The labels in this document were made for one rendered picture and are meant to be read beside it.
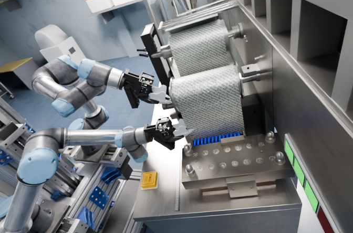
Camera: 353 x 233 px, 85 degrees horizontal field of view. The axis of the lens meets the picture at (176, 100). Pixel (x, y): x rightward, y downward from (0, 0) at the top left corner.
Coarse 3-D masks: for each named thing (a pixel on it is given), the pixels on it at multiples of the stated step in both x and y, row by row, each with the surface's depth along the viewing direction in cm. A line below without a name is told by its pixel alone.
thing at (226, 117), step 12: (204, 108) 76; (216, 108) 76; (228, 108) 75; (240, 108) 75; (192, 120) 80; (204, 120) 80; (216, 120) 80; (228, 120) 79; (240, 120) 79; (192, 132) 85; (204, 132) 85; (216, 132) 84; (228, 132) 84
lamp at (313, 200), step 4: (308, 184) 44; (308, 188) 44; (308, 192) 45; (312, 192) 43; (308, 196) 46; (312, 196) 43; (312, 200) 44; (316, 200) 41; (312, 204) 44; (316, 204) 42
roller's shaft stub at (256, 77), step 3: (252, 75) 72; (255, 75) 72; (258, 75) 71; (243, 78) 73; (246, 78) 72; (249, 78) 72; (252, 78) 72; (255, 78) 72; (258, 78) 71; (243, 81) 73; (246, 81) 73; (249, 81) 74
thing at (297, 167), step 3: (297, 162) 48; (294, 165) 51; (297, 165) 49; (294, 168) 52; (297, 168) 49; (300, 168) 47; (297, 171) 50; (300, 171) 47; (297, 174) 50; (300, 174) 48; (303, 174) 46; (300, 177) 48; (303, 177) 46; (300, 180) 49; (303, 180) 47
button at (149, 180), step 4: (148, 172) 94; (152, 172) 94; (156, 172) 93; (144, 176) 93; (148, 176) 93; (152, 176) 92; (156, 176) 92; (144, 180) 92; (148, 180) 91; (152, 180) 90; (156, 180) 91; (144, 184) 90; (148, 184) 89; (152, 184) 89; (156, 184) 90
